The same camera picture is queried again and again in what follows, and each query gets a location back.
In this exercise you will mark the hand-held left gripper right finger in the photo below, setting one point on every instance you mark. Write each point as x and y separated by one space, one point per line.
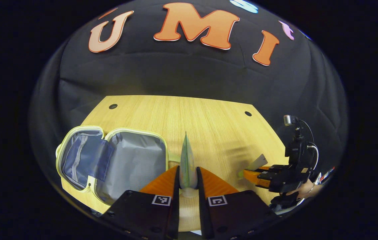
201 213

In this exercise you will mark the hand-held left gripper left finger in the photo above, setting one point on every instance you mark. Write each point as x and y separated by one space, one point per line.
176 213

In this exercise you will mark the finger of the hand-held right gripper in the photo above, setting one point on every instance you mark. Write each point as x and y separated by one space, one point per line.
275 168
265 181

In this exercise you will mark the cream yellow small suitcase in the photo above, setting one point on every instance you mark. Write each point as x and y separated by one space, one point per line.
132 160

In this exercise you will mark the green skin care sachet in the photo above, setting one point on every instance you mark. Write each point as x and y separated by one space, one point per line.
188 166

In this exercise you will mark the grey skin care sachet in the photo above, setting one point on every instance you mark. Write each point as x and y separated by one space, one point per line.
258 162

